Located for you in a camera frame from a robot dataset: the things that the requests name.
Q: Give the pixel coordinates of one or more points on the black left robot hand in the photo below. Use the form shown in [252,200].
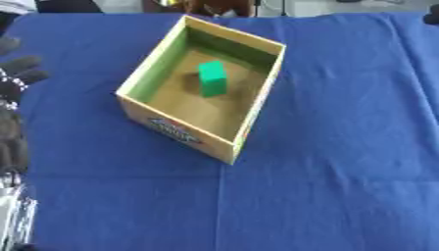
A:
[12,98]

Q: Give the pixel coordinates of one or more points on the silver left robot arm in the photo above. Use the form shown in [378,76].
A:
[14,215]

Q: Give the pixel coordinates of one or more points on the tan cardboard box green inside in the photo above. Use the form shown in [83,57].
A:
[200,108]

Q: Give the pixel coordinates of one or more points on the green rectangular block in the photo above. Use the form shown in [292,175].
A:
[213,78]

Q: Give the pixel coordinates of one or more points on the brown chair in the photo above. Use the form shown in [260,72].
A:
[220,7]

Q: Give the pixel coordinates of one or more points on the black tripod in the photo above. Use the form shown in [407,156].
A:
[268,7]

